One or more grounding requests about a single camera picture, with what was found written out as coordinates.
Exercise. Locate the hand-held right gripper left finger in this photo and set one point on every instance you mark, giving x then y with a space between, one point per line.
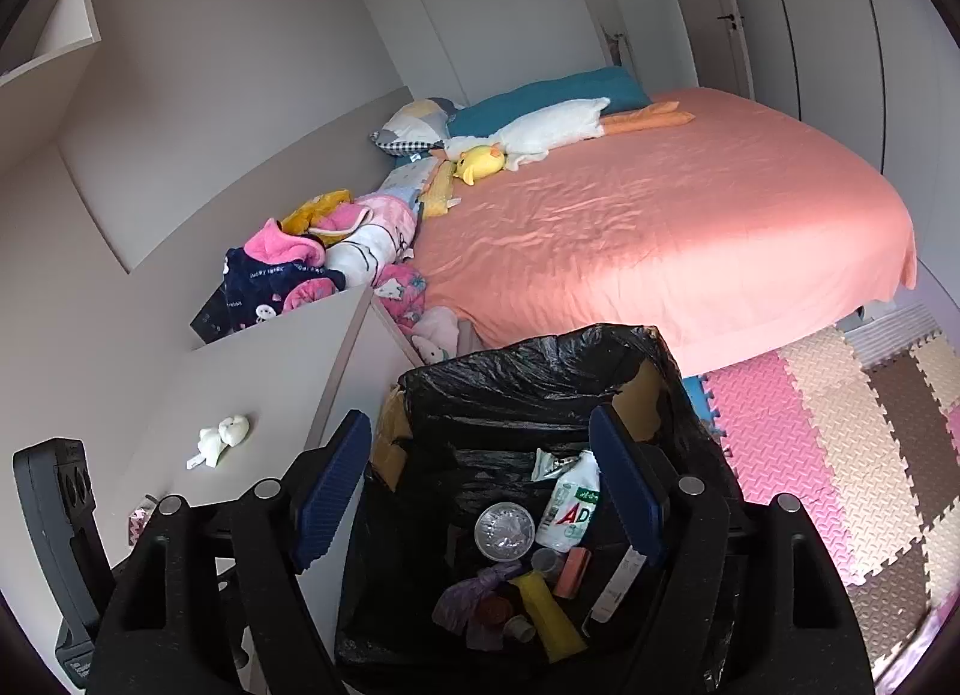
330 492

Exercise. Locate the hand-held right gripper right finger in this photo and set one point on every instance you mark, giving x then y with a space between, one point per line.
626 485

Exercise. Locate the white bottle green label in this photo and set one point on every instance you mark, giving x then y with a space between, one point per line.
574 507

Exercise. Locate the clear plastic measuring cup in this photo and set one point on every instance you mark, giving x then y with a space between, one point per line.
506 534

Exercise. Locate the bin with black bag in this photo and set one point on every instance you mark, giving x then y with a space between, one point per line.
525 373

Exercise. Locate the purple plastic bag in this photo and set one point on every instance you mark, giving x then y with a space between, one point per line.
469 594

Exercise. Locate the crumpled grey wrapper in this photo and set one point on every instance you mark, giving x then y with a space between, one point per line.
551 466

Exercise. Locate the pink patterned packet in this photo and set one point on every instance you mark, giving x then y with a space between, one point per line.
141 524

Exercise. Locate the white printed paper packet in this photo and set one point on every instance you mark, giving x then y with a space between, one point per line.
619 582

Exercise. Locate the orange eraser block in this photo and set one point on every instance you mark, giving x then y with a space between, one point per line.
574 571

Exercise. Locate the small grey cup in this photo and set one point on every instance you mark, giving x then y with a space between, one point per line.
545 561

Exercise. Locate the white crumpled tissue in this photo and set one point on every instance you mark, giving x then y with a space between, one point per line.
225 433

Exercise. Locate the grey nightstand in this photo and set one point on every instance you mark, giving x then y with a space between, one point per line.
262 373

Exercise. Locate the yellow tube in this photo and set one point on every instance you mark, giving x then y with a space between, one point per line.
551 616

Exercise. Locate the small white cap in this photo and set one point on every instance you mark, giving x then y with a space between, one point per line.
520 627

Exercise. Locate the brown round lid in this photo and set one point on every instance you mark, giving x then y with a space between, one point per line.
493 611

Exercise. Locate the pink white plush toy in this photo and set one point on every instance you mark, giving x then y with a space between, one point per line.
435 335

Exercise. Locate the foam floor mats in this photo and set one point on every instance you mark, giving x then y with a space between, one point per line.
825 440

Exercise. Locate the black flat device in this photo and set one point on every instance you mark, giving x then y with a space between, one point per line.
206 320

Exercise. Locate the pink floral blanket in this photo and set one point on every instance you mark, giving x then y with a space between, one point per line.
397 290

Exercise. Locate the navy and pink garment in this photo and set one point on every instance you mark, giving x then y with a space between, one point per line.
259 290

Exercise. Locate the bed with pink sheet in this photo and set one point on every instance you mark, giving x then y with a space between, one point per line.
660 230

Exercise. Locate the pink and white blanket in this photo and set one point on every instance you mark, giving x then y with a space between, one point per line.
367 238

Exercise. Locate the yellow garment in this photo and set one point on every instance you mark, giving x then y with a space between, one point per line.
311 211

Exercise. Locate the yellow dotted cushion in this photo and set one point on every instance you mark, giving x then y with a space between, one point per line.
436 193

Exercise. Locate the light blue patterned blanket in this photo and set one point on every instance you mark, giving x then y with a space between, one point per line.
405 178

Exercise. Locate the grey headboard panel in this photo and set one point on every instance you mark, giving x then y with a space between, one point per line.
225 170

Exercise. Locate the yellow duck plush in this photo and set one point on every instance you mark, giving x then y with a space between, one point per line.
480 163

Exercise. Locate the white goose plush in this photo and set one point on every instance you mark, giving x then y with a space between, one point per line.
555 125

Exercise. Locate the patchwork pillow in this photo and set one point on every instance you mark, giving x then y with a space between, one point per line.
412 125

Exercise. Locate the teal pillow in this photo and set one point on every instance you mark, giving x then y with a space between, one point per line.
540 99

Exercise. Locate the white wardrobe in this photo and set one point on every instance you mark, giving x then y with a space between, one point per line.
840 28

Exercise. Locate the white wall shelf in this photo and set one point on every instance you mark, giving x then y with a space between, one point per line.
45 28

